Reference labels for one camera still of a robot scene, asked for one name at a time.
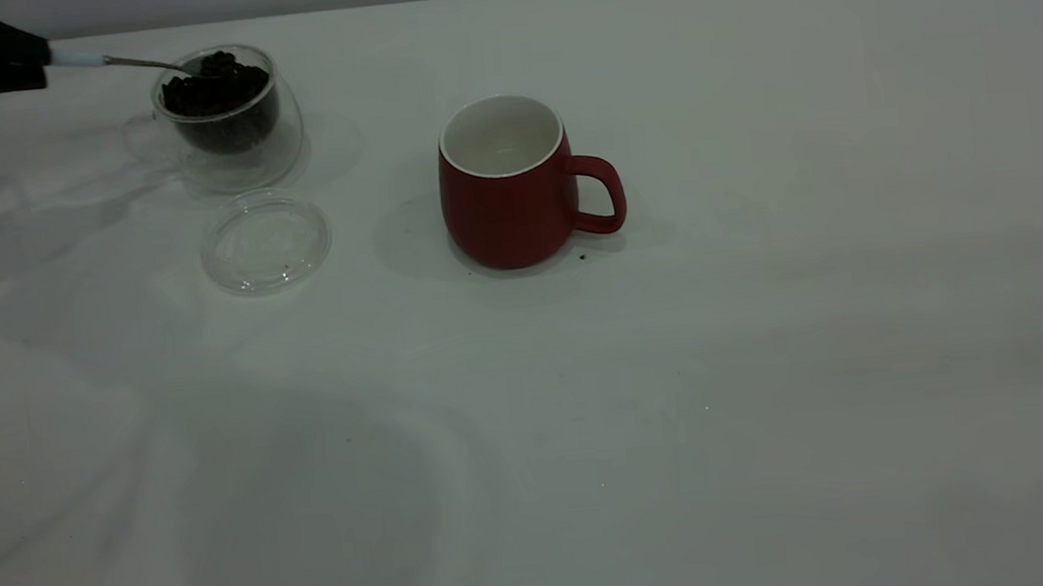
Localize clear double-wall glass cup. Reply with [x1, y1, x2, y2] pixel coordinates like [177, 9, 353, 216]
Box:
[116, 39, 310, 203]

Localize dark coffee beans pile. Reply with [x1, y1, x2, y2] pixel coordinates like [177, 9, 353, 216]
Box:
[158, 46, 285, 161]

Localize red ceramic mug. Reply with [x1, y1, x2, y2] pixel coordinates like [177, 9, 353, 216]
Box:
[431, 86, 633, 276]

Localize metal spoon with white handle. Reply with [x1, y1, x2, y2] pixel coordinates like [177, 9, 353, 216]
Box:
[47, 32, 222, 92]

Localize round clear glass lid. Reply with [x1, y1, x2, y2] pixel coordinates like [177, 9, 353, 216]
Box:
[195, 184, 337, 300]

